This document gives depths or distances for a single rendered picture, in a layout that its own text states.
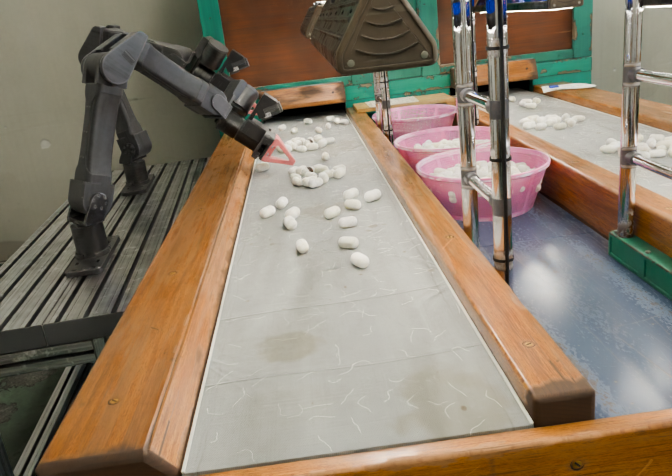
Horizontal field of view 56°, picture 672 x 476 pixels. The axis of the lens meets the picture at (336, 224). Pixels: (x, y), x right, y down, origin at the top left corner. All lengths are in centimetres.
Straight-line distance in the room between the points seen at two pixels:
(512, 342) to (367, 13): 34
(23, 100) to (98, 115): 193
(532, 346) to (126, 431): 38
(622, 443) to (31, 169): 299
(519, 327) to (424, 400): 13
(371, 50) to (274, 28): 177
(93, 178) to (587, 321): 93
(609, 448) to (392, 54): 37
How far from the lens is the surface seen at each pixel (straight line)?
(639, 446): 61
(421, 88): 231
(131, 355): 72
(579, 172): 123
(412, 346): 69
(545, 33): 244
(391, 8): 50
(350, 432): 58
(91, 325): 110
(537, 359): 62
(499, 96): 76
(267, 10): 226
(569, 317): 89
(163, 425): 60
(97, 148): 133
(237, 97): 152
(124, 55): 134
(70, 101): 319
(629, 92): 100
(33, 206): 334
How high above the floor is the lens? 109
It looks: 18 degrees down
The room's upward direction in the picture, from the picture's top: 7 degrees counter-clockwise
